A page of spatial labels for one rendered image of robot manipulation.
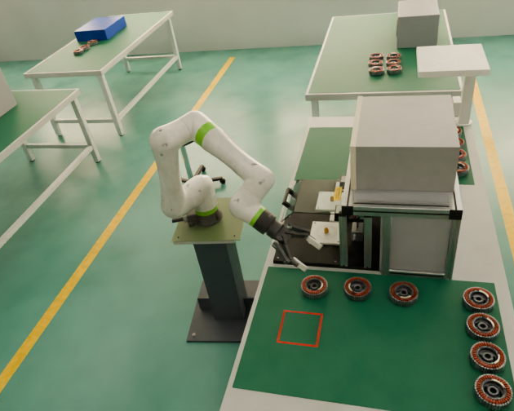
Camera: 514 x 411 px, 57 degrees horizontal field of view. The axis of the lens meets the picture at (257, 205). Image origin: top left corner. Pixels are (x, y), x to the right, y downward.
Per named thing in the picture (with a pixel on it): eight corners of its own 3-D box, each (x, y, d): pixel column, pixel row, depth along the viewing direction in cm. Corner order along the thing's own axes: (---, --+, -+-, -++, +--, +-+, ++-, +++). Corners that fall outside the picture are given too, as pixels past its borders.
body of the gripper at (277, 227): (272, 225, 196) (290, 238, 195) (262, 237, 191) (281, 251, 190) (279, 214, 191) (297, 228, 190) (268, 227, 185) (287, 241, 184)
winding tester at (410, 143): (350, 189, 192) (349, 146, 180) (358, 135, 225) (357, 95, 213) (454, 192, 182) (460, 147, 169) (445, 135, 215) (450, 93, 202)
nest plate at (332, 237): (308, 243, 221) (307, 241, 220) (312, 223, 232) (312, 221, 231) (340, 245, 217) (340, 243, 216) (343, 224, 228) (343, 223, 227)
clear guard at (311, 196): (281, 222, 199) (279, 211, 195) (290, 188, 217) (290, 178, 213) (360, 226, 190) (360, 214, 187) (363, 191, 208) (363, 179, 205)
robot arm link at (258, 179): (212, 152, 209) (197, 147, 200) (226, 131, 207) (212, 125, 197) (268, 201, 193) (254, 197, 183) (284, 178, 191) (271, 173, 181)
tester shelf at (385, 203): (341, 214, 187) (341, 205, 185) (354, 130, 238) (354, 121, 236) (461, 220, 176) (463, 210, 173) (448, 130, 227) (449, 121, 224)
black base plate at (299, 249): (273, 263, 217) (272, 260, 215) (296, 183, 265) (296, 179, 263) (378, 271, 204) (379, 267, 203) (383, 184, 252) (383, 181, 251)
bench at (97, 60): (52, 138, 527) (23, 73, 482) (126, 69, 670) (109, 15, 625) (124, 138, 503) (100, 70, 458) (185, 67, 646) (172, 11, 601)
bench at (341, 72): (311, 177, 398) (304, 95, 353) (334, 84, 538) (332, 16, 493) (451, 179, 369) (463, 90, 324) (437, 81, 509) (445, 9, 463)
